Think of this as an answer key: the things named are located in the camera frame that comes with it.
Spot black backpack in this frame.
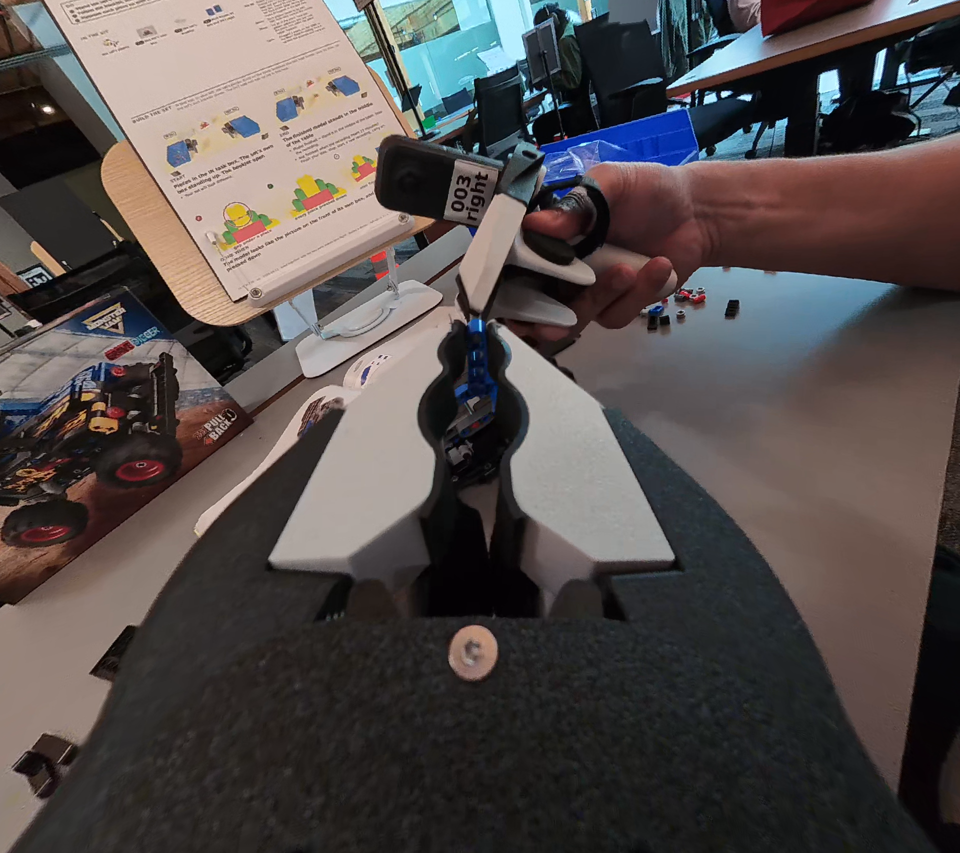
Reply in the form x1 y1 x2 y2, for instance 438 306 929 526
820 87 921 154

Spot person's right hand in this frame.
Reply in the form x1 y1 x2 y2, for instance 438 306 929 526
516 160 715 346

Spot blue plastic bin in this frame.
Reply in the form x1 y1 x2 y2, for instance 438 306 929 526
537 108 701 191

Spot white plastic box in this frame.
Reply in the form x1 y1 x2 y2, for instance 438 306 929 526
272 301 320 344

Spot open lego instruction booklet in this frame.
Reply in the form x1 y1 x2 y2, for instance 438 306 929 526
193 304 470 539

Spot person's right forearm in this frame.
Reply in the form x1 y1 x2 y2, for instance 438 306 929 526
708 136 960 292

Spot black and blue lego truck model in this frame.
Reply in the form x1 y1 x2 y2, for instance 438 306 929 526
442 343 515 490

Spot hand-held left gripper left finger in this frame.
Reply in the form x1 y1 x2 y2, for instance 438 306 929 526
267 325 464 593

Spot black flat lego plate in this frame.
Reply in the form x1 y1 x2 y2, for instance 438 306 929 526
89 625 137 682

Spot grey background table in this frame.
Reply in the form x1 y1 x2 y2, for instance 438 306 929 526
666 0 960 157

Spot black lego beam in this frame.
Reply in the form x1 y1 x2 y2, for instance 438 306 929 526
10 732 81 799

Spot black office chair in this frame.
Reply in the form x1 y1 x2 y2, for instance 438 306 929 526
573 16 669 134
471 69 531 157

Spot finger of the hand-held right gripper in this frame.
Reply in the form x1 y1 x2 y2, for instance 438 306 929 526
454 164 547 332

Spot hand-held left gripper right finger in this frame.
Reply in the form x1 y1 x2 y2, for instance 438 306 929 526
489 323 678 593

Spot blue lego beam piece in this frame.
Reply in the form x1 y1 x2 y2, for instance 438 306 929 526
463 318 498 413

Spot scattered small lego pieces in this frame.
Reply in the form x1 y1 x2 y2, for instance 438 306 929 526
639 283 744 331

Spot dark computer monitor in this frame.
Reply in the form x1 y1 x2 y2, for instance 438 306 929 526
522 18 562 94

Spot lego set cardboard box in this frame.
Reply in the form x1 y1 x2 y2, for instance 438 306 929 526
0 286 255 607

